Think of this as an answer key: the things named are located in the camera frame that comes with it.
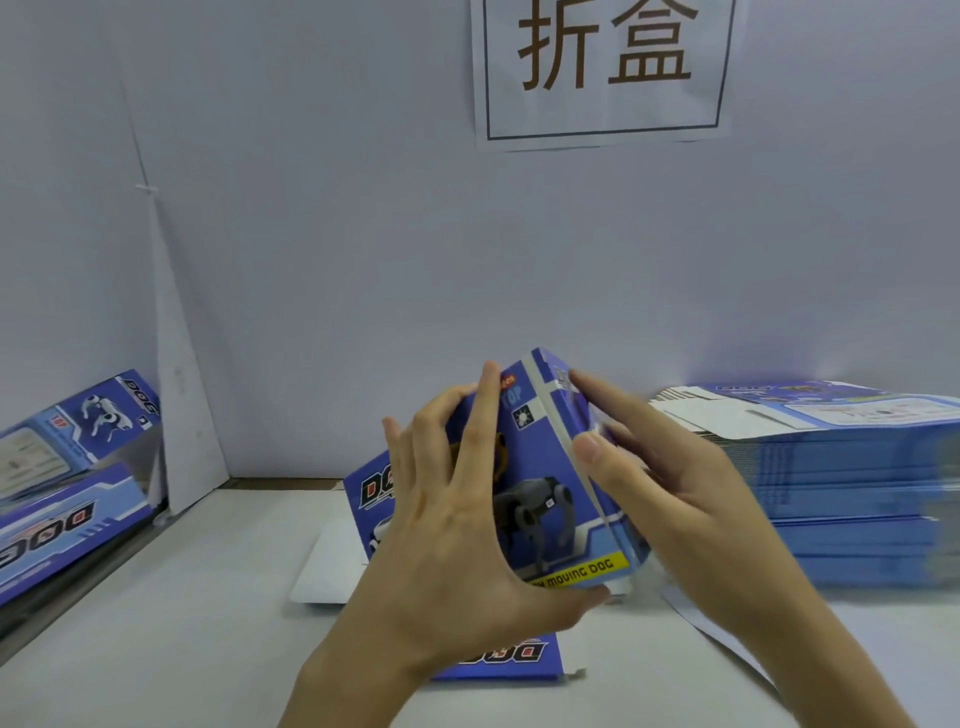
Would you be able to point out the white carton flap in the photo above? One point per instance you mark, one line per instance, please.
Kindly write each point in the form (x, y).
(712, 637)

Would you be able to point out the white flat sheet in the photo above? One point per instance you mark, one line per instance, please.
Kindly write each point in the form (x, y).
(322, 570)

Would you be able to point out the person's right hand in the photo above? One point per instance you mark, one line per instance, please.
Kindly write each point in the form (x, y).
(690, 510)

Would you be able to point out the person's left middle finger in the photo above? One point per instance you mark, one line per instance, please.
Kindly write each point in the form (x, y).
(433, 450)

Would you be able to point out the blue toy carton box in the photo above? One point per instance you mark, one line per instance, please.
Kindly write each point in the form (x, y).
(547, 465)

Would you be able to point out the person's left thumb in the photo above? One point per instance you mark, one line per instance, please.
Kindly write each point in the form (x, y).
(562, 596)

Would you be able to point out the white paper wall sign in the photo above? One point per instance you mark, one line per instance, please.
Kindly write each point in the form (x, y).
(604, 71)

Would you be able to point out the person's right thumb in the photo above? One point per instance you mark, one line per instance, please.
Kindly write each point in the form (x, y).
(604, 472)

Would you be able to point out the person's right forearm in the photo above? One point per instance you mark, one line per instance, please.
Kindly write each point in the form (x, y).
(810, 645)

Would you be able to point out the person's left forearm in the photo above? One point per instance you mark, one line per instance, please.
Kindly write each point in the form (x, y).
(360, 694)

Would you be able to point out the flat blue carton sheet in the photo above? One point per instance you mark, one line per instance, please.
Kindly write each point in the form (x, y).
(517, 661)

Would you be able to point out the folded blue box, dog picture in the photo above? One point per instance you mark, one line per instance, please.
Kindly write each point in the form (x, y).
(67, 439)

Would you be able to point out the stack of flat blue cartons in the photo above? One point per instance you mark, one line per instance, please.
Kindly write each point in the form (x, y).
(855, 487)

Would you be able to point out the person's left hand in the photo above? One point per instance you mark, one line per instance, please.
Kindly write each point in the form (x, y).
(442, 570)

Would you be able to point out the folded blue box, large letters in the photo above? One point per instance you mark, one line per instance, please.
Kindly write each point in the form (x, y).
(60, 525)

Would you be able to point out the white cardboard corner panel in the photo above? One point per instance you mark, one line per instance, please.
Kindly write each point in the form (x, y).
(187, 390)

